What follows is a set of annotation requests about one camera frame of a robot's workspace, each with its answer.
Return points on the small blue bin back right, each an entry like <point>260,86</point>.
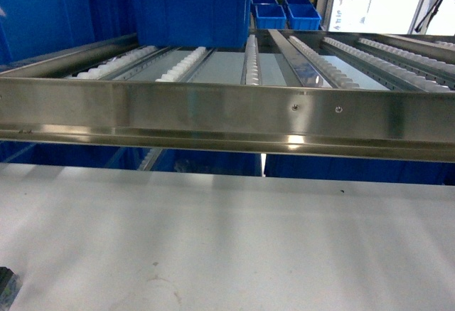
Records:
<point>303,17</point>

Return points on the large blue bin far left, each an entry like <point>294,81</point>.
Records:
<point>32,28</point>

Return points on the white roller track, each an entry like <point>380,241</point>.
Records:
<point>181,68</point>
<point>252,71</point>

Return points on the large blue bin on rollers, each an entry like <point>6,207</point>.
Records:
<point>192,23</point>

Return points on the small blue bin back left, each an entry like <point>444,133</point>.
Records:
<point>270,16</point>

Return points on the black object table corner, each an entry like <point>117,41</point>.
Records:
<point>10,286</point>

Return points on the small blue bin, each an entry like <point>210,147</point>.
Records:
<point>303,17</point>
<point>270,16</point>

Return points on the blue bin under shelf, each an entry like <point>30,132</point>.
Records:
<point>355,169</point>

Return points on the white roller track centre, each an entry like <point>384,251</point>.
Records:
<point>252,71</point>

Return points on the stainless steel front shelf rail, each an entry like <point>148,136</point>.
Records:
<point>231,118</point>

